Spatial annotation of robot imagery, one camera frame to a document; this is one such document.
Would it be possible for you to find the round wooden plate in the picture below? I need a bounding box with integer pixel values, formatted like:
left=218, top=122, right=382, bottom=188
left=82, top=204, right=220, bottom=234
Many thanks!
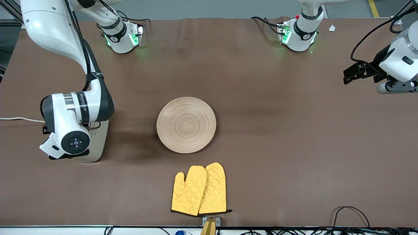
left=156, top=97, right=217, bottom=154

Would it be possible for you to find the chrome two-slot toaster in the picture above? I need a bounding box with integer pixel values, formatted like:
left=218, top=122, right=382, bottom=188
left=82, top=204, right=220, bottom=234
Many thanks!
left=49, top=119, right=110, bottom=163

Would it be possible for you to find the brown table cover mat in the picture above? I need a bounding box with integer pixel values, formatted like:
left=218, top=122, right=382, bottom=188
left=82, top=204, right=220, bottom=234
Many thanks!
left=0, top=16, right=418, bottom=228

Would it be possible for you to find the yellow quilted oven mitt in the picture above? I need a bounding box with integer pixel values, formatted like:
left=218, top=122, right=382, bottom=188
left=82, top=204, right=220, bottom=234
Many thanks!
left=198, top=162, right=233, bottom=215
left=171, top=165, right=208, bottom=217

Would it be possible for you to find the yellow wooden stick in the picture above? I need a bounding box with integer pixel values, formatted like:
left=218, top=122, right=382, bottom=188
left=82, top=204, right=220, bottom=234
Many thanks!
left=200, top=218, right=217, bottom=235

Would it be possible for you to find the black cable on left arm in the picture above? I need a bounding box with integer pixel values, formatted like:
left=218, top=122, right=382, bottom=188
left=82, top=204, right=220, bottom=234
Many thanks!
left=350, top=0, right=418, bottom=75

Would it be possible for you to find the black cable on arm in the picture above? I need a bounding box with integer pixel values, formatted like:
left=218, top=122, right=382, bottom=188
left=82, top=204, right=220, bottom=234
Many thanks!
left=65, top=0, right=98, bottom=92
left=350, top=0, right=418, bottom=75

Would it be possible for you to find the white toaster power cable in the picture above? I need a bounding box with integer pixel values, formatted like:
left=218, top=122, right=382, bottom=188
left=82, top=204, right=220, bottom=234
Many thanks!
left=0, top=117, right=46, bottom=124

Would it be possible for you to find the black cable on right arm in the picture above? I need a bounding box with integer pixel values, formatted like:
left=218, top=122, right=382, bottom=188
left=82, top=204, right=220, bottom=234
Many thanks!
left=65, top=0, right=98, bottom=92

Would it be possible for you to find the black cable at left arm base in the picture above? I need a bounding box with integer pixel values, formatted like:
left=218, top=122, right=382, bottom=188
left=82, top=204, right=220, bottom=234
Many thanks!
left=251, top=16, right=282, bottom=35

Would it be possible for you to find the black cable at arm base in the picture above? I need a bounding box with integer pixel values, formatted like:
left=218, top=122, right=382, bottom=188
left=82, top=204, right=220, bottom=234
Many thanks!
left=98, top=0, right=151, bottom=24
left=251, top=16, right=282, bottom=35

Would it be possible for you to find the aluminium profile frame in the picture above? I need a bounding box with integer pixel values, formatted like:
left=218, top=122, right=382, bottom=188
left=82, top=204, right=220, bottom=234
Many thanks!
left=0, top=0, right=25, bottom=29

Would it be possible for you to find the black looped cable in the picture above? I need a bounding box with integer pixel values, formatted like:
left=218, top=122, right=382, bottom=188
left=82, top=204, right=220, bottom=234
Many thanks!
left=332, top=206, right=370, bottom=229

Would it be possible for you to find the black cable at right arm base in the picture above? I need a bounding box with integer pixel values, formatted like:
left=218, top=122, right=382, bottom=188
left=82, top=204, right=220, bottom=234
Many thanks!
left=98, top=0, right=151, bottom=24

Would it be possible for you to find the black cable bundle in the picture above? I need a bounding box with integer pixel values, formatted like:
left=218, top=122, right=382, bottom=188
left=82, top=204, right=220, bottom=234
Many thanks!
left=242, top=227, right=418, bottom=235

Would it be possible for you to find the grey metal bracket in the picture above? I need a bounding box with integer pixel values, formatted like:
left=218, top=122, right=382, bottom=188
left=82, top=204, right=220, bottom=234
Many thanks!
left=202, top=216, right=221, bottom=227

